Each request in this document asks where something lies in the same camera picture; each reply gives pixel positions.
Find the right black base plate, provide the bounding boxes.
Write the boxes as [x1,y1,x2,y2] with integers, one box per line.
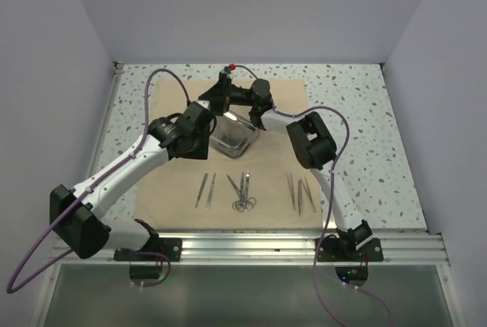
[314,235,384,262]

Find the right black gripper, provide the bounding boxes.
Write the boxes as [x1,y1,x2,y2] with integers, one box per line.
[199,74,257,116]

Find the steel ring-handled forceps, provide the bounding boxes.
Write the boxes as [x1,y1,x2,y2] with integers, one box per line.
[227,175,247,211]
[243,171,256,210]

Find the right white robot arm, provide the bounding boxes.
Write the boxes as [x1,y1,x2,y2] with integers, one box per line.
[199,65,373,261]

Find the steel scalpel handle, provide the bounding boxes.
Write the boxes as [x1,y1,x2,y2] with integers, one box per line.
[302,176,317,214]

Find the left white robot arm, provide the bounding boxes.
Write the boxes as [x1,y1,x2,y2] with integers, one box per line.
[49,100,215,261]

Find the beige cloth wrap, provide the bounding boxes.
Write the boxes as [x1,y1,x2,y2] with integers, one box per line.
[132,78,324,229]

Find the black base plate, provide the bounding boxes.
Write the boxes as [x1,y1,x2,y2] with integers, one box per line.
[314,235,384,262]
[113,237,183,262]

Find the aluminium mounting rail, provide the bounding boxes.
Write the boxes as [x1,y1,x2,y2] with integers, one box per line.
[51,227,447,267]

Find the steel instrument tray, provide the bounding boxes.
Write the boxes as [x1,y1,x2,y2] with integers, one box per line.
[209,111,259,159]

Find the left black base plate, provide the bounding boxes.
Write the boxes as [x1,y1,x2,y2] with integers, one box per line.
[113,237,183,262]

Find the steel pointed tweezers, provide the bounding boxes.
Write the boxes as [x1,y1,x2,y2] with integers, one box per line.
[287,173,296,211]

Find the steel ring-handled scissors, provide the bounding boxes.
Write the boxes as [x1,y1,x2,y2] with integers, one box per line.
[238,173,244,194]

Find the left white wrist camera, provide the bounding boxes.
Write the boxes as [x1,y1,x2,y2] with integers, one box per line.
[196,100,210,110]

